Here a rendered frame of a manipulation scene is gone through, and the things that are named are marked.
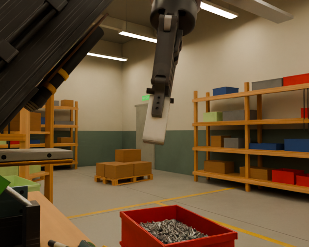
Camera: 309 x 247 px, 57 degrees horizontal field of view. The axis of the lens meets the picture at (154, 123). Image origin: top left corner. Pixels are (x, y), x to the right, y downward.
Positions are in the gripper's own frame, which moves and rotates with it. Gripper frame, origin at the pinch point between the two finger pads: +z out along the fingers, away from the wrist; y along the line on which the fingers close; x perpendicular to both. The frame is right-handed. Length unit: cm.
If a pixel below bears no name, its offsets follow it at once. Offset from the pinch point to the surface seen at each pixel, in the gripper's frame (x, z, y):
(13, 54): 29.2, -11.4, 5.8
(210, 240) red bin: -13.3, 16.5, 36.9
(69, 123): 369, -229, 806
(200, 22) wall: -4, -498, 608
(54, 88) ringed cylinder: 32.6, -15.5, 29.7
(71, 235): 22, 21, 41
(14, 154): 32.0, 5.0, 20.5
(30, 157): 29.4, 4.9, 22.5
